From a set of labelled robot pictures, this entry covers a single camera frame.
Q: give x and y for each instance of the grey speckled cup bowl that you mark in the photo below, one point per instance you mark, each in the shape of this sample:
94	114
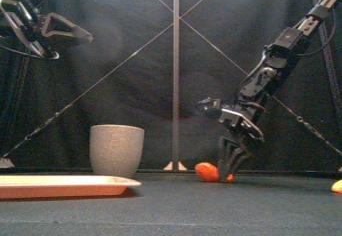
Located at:
117	150

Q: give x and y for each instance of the orange toy drumstick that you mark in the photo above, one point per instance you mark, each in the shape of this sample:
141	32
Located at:
206	172

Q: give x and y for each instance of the grey vertical frame pole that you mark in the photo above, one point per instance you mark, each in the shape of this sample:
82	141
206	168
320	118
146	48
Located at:
176	63

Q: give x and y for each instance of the grey pole foot bracket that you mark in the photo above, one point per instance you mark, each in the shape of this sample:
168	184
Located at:
176	166

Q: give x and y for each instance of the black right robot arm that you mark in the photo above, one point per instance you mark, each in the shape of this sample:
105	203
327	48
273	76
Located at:
285	53

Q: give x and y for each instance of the black cloth backdrop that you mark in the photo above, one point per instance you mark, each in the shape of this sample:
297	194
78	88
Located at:
125	30

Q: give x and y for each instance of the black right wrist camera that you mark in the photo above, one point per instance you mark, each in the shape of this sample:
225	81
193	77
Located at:
209	108

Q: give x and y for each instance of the pink rectangular tray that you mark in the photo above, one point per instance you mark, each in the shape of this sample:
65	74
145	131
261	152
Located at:
58	186

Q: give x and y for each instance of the grey corner foot bracket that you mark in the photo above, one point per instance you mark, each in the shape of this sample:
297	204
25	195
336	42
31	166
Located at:
6	163

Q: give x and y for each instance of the dark slanted frame pole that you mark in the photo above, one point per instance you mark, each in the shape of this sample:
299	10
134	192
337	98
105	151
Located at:
328	56

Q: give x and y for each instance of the orange toy food piece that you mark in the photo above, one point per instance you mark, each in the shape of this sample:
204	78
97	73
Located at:
337	186

